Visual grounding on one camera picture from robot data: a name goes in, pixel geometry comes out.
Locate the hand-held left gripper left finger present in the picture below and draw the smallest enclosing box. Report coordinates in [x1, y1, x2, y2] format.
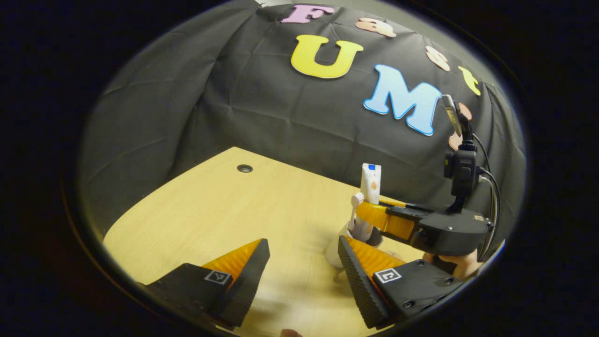
[143, 238, 271, 328]

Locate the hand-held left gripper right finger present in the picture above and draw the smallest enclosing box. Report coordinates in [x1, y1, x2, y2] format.
[337, 235, 465, 330]

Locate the white toothpaste tube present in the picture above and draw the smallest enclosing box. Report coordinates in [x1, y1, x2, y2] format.
[359, 163, 382, 205]

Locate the white cup with wooden handle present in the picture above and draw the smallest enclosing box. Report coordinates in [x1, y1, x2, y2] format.
[324, 220, 385, 270]

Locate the light wooden desktop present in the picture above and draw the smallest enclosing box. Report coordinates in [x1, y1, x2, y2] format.
[103, 147, 426, 337]

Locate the black backdrop cloth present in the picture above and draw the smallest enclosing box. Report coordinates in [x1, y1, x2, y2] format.
[77, 0, 527, 244]

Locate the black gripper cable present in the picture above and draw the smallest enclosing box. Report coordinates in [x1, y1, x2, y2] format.
[472, 133, 501, 262]

